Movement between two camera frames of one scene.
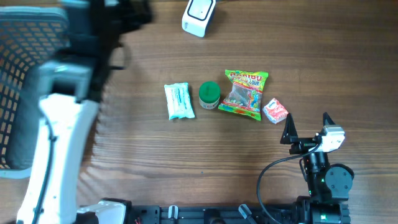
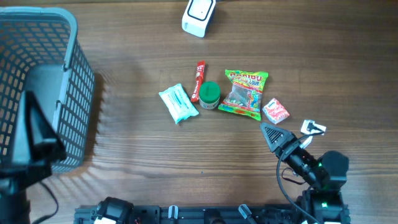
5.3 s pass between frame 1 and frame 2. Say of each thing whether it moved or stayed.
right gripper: moved
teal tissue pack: moved
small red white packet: stayed
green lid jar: stayed
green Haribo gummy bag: stayed
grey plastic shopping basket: stayed
